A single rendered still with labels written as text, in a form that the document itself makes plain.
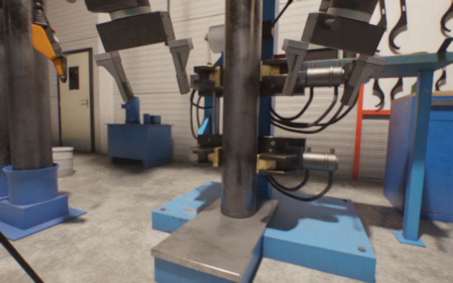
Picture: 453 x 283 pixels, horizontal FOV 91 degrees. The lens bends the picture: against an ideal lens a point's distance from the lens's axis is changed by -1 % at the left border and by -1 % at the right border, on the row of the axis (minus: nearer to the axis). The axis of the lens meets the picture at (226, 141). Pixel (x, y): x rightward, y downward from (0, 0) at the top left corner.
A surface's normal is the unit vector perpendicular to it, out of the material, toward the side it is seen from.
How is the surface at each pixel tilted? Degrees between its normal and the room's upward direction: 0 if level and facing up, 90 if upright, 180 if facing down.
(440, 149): 90
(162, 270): 90
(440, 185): 90
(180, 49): 114
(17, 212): 90
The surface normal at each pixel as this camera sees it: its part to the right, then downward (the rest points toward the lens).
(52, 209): 0.92, 0.05
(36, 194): 0.66, 0.08
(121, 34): -0.15, 0.48
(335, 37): 0.07, 0.48
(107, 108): -0.38, 0.07
